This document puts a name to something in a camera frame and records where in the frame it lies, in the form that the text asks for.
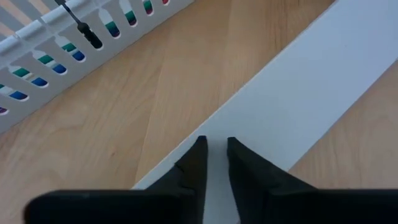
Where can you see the white duct cover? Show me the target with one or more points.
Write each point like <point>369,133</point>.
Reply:
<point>295,93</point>

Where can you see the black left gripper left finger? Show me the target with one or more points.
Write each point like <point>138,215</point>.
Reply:
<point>124,208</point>

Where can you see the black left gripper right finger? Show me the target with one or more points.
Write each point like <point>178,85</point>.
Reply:
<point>311,208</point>

